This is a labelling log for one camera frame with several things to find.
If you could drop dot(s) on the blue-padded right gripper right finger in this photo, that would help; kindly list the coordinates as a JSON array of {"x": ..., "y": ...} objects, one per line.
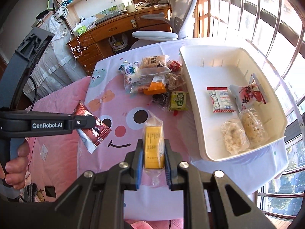
[{"x": 182, "y": 176}]

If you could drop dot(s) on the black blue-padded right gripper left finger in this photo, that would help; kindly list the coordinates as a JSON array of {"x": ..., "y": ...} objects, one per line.
[{"x": 83, "y": 122}]

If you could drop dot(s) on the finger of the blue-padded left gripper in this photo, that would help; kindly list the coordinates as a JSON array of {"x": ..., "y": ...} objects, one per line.
[{"x": 111, "y": 186}]

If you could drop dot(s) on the dark red foil packet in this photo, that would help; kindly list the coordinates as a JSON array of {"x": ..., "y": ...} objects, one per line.
[{"x": 92, "y": 136}]

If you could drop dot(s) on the yellow cake clear packet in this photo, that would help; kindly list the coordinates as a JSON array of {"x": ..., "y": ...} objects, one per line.
[{"x": 154, "y": 148}]

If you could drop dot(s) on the blue white snack packet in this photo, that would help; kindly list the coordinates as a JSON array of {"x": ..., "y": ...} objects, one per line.
[{"x": 130, "y": 71}]

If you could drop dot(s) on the green square snack packet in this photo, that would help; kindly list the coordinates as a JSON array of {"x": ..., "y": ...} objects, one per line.
[{"x": 178, "y": 101}]

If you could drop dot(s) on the clear nut brittle packet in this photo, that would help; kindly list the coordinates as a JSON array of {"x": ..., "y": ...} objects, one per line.
[{"x": 174, "y": 81}]

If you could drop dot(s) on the orange fried snack packet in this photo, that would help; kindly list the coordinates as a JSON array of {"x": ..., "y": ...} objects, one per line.
[{"x": 139, "y": 87}]

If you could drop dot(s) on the person's left hand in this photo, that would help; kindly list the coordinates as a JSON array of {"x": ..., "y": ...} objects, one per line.
[{"x": 17, "y": 167}]

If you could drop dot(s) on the pink cartoon tablecloth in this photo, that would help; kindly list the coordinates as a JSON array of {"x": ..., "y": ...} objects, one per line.
[{"x": 195, "y": 133}]

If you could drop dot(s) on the grey lace-covered furniture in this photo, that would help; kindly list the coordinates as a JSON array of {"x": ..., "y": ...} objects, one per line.
[{"x": 57, "y": 67}]

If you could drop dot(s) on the clear rice cake packet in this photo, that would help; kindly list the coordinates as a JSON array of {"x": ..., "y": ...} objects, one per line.
[{"x": 234, "y": 136}]

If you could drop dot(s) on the wooden desk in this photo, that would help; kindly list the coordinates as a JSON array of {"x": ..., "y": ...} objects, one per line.
[{"x": 93, "y": 46}]

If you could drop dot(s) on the black seaweed snack packet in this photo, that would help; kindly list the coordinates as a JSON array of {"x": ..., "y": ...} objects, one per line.
[{"x": 162, "y": 100}]

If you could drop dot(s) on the white trash bag bin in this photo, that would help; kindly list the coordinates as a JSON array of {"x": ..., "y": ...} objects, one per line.
[{"x": 118, "y": 43}]

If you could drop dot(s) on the large clear biscuit bag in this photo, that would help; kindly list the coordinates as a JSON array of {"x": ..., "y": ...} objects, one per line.
[{"x": 154, "y": 65}]

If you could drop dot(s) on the red white snack packet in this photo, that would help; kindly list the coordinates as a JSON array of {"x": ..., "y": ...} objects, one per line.
[{"x": 221, "y": 100}]

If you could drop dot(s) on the clear rice cracker packet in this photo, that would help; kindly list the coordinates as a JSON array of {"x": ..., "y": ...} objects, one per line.
[{"x": 253, "y": 126}]

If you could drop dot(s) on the green tissue box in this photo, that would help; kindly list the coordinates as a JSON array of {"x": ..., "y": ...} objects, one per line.
[{"x": 80, "y": 29}]

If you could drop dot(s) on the red tiger snack packet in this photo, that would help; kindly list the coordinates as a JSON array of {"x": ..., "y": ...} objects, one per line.
[{"x": 247, "y": 96}]

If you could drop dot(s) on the small red candy packet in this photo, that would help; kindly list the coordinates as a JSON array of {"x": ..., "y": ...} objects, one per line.
[{"x": 174, "y": 65}]

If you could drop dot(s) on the white mug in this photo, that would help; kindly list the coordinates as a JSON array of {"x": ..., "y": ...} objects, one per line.
[{"x": 130, "y": 8}]

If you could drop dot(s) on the grey office chair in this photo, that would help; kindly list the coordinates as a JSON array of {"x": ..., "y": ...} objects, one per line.
[{"x": 181, "y": 22}]

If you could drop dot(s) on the metal window guard bars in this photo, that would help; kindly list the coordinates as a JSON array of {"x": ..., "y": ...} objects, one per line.
[{"x": 277, "y": 31}]

